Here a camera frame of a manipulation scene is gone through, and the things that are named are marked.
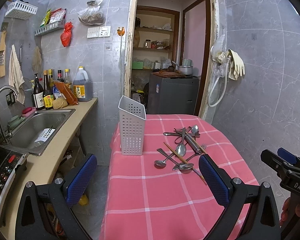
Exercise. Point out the chrome faucet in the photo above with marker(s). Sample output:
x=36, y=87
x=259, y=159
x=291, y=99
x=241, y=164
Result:
x=2, y=111

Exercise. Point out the person's right hand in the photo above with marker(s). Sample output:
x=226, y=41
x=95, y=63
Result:
x=284, y=214

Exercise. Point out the beige hanging towel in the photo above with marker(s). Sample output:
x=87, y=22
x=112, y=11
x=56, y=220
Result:
x=15, y=75

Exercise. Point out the steel ladle spoon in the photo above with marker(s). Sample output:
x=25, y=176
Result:
x=162, y=163

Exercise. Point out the wooden grater board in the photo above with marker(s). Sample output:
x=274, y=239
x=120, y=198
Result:
x=3, y=32

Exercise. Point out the clear bag of dried goods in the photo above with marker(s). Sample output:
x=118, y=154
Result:
x=92, y=14

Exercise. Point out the pink checked tablecloth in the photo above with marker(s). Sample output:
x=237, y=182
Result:
x=145, y=202

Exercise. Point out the yellowish rubber gloves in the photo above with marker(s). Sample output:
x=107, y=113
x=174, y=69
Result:
x=234, y=63

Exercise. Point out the dark grey cabinet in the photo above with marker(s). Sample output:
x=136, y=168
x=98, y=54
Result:
x=172, y=95

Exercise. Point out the white perforated utensil holder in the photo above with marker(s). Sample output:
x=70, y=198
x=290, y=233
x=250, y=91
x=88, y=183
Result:
x=132, y=126

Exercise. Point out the orange wall hook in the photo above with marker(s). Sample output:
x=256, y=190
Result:
x=120, y=31

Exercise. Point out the beige kitchen counter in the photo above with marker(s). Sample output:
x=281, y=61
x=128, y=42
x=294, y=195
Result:
x=42, y=169

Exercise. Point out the yellow label sauce bottle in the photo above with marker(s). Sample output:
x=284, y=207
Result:
x=47, y=93

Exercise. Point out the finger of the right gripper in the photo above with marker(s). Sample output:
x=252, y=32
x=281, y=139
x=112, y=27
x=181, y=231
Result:
x=287, y=156
x=273, y=161

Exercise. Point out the red plastic bag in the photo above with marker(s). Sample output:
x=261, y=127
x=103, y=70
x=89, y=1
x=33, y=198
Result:
x=66, y=34

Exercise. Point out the dark soy sauce bottle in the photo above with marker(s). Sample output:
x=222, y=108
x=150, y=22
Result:
x=37, y=94

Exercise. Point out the wooden chopstick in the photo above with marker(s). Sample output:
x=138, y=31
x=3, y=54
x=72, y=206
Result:
x=184, y=161

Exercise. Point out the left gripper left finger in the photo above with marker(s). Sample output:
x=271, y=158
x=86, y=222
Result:
x=45, y=211

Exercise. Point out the white wall switch plate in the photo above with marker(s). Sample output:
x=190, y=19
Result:
x=96, y=32

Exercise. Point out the white wall basket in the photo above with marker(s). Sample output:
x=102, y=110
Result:
x=20, y=10

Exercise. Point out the green box on shelf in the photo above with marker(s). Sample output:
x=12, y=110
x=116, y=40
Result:
x=137, y=65

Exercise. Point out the large dark vinegar jug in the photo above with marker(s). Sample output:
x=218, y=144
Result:
x=82, y=86

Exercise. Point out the small steel spoon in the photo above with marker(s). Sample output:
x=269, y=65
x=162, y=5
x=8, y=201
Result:
x=195, y=129

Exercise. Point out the metal pot on cabinet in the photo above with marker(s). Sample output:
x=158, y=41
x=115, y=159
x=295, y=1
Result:
x=186, y=68

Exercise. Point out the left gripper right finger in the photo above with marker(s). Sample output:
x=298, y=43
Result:
x=261, y=220

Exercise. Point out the steel kitchen sink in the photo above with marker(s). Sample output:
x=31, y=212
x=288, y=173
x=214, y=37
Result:
x=35, y=133

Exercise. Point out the orange snack packet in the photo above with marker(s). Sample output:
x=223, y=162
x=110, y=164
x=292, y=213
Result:
x=67, y=93

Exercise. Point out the grey wall shelf rack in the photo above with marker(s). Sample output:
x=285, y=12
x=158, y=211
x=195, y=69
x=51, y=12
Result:
x=51, y=27

